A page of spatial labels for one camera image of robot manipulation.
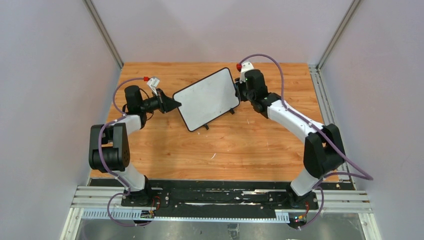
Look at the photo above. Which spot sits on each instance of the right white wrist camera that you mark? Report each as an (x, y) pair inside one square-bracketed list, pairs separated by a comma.
[(245, 67)]

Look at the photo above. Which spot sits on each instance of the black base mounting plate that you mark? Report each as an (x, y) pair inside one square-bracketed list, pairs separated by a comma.
[(221, 199)]

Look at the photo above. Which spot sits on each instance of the left aluminium corner post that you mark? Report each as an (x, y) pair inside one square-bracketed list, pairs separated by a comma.
[(92, 10)]

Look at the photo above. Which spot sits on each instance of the right aluminium side rail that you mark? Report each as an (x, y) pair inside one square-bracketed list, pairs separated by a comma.
[(327, 112)]

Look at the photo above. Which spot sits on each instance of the blue black whiteboard eraser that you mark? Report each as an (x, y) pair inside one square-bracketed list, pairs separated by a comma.
[(237, 91)]

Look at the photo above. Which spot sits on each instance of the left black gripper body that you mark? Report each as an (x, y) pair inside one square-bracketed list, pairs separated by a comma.
[(161, 102)]

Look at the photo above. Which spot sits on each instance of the white whiteboard black frame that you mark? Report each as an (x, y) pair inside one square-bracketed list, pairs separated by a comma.
[(207, 99)]

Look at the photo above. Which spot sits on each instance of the aluminium corner post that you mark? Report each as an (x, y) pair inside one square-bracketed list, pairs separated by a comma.
[(338, 33), (92, 10)]

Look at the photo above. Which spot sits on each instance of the right aluminium corner post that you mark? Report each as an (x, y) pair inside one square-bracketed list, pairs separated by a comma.
[(338, 33)]

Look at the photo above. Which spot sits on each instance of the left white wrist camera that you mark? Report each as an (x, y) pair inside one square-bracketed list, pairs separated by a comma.
[(153, 83)]

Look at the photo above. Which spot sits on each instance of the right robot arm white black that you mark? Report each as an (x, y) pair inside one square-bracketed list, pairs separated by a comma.
[(323, 147)]

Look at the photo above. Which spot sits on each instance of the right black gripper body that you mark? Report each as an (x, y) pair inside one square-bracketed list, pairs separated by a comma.
[(241, 89)]

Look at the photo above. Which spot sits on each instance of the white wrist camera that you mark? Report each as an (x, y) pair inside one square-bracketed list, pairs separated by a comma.
[(245, 67), (153, 83)]

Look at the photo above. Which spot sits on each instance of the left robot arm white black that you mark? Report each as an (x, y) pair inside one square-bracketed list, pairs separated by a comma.
[(109, 148)]

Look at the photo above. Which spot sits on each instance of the aluminium frame rail front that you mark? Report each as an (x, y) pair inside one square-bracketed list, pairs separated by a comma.
[(96, 213)]

